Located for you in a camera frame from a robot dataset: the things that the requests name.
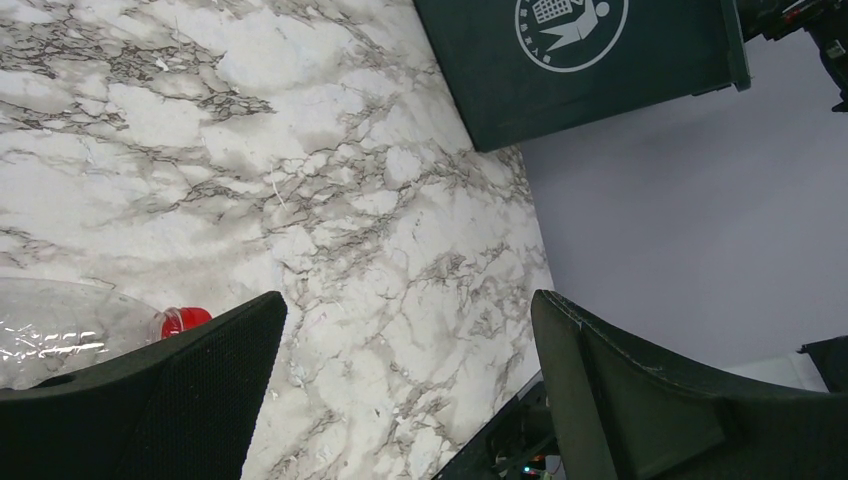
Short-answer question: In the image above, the dark green plastic bin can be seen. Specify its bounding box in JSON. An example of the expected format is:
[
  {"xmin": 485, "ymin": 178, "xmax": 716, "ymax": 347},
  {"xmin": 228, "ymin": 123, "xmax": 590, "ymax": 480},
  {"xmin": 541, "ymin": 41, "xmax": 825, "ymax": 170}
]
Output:
[{"xmin": 415, "ymin": 0, "xmax": 751, "ymax": 152}]

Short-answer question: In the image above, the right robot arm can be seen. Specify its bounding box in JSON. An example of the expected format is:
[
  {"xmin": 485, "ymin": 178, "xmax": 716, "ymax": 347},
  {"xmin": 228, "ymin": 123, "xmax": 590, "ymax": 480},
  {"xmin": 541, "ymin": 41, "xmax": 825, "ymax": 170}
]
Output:
[{"xmin": 736, "ymin": 0, "xmax": 847, "ymax": 113}]

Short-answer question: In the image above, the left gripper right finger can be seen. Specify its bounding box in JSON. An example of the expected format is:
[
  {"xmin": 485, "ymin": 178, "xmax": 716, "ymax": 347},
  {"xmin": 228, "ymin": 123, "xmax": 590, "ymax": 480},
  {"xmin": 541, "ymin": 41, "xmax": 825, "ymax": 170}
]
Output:
[{"xmin": 531, "ymin": 290, "xmax": 847, "ymax": 479}]

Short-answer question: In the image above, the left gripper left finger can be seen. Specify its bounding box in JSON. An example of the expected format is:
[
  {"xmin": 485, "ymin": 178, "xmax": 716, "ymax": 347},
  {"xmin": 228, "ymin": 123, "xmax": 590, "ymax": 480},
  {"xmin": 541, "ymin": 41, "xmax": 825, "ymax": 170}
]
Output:
[{"xmin": 1, "ymin": 291, "xmax": 287, "ymax": 479}]

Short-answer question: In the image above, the small red label bottle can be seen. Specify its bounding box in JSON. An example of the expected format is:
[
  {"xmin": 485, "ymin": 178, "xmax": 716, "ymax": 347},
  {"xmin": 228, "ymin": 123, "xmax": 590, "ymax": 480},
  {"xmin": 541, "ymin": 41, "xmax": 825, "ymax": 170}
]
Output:
[{"xmin": 1, "ymin": 278, "xmax": 212, "ymax": 390}]

